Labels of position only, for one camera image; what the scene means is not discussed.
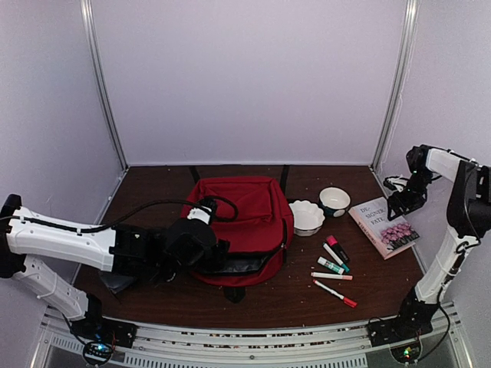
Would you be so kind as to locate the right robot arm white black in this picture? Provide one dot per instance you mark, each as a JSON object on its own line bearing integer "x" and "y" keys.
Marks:
{"x": 468, "y": 220}

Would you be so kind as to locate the white pen red cap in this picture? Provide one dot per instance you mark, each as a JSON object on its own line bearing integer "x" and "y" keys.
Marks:
{"x": 333, "y": 292}

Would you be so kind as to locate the red backpack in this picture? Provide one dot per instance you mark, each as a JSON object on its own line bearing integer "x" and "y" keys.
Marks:
{"x": 254, "y": 216}

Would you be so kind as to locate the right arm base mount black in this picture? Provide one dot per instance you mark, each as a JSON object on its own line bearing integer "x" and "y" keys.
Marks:
{"x": 396, "y": 329}

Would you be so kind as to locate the left aluminium corner post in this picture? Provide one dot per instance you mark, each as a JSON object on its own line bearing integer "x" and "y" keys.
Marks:
{"x": 102, "y": 92}

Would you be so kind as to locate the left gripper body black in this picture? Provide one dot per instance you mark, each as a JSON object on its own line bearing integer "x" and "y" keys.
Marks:
{"x": 215, "y": 260}

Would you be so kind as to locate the aluminium corner post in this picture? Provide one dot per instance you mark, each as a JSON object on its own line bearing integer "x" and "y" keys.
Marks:
{"x": 102, "y": 92}
{"x": 400, "y": 75}

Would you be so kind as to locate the paperback book with pink flowers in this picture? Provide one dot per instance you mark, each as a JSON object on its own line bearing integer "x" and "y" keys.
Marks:
{"x": 389, "y": 237}

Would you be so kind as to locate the grey pencil pouch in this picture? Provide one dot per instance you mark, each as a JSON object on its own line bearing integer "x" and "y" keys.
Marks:
{"x": 115, "y": 283}

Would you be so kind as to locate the dark blue dotted bowl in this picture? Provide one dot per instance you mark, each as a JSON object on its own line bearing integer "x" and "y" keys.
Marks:
{"x": 334, "y": 202}

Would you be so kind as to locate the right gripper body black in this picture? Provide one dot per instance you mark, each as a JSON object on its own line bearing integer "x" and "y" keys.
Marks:
{"x": 418, "y": 180}

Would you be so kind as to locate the right aluminium corner post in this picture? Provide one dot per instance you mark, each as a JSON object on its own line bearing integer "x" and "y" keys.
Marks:
{"x": 400, "y": 75}

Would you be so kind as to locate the white scalloped bowl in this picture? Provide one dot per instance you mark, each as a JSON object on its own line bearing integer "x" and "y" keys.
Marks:
{"x": 308, "y": 217}

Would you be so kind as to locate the white pen pink cap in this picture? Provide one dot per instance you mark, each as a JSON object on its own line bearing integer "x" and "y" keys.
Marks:
{"x": 330, "y": 276}

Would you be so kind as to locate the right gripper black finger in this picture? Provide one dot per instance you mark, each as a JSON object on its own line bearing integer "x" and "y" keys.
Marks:
{"x": 394, "y": 207}
{"x": 406, "y": 209}

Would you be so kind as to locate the aluminium front rail frame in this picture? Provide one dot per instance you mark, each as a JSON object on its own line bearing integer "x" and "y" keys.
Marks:
{"x": 332, "y": 345}

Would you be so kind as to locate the white green glue stick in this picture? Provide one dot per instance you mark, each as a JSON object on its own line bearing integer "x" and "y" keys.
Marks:
{"x": 330, "y": 265}

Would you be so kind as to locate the white black marker teal cap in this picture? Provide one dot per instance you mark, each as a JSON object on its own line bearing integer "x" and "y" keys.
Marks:
{"x": 335, "y": 257}

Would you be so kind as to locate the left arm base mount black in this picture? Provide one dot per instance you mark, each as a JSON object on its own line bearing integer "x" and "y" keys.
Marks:
{"x": 93, "y": 326}

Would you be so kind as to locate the pink highlighter marker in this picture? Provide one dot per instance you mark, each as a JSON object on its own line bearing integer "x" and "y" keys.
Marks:
{"x": 337, "y": 249}

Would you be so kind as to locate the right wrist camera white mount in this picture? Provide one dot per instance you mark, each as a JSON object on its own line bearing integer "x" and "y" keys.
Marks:
{"x": 395, "y": 183}

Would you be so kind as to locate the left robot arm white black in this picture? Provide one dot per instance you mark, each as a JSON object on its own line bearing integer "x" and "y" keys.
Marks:
{"x": 117, "y": 248}

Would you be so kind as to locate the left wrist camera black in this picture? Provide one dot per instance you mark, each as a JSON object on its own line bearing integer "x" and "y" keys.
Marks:
{"x": 204, "y": 212}

